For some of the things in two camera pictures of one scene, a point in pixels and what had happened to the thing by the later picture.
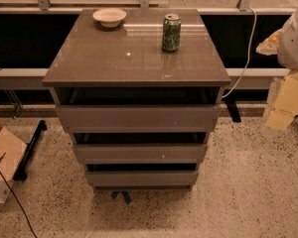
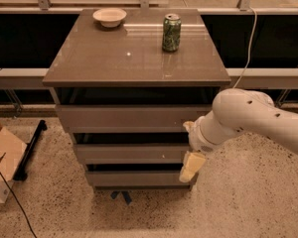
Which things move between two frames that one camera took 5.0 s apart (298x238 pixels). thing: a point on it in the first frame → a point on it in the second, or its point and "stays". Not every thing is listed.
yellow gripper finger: (270, 45) → (189, 125)
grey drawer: (141, 154) stays
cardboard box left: (3, 142) stays
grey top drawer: (138, 118) stays
